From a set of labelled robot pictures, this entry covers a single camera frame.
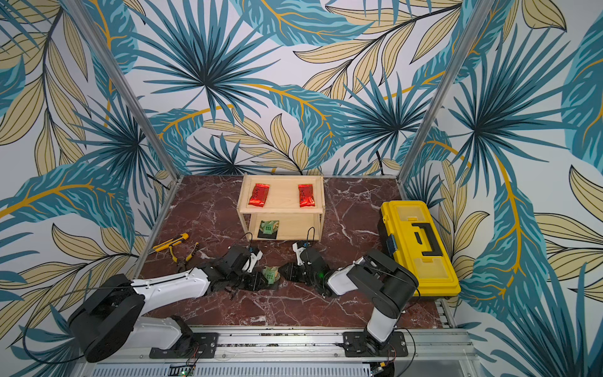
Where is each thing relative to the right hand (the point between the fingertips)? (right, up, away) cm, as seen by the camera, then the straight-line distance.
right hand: (280, 270), depth 88 cm
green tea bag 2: (-3, -1, 0) cm, 4 cm away
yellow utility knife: (-47, +8, +6) cm, 48 cm away
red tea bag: (-7, +28, -4) cm, 29 cm away
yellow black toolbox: (+44, +15, -8) cm, 48 cm away
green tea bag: (-6, +14, +10) cm, 18 cm away
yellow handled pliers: (-36, +4, +4) cm, 37 cm away
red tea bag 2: (+10, +28, -5) cm, 30 cm away
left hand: (-6, -4, -3) cm, 8 cm away
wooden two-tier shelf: (+1, +24, -6) cm, 24 cm away
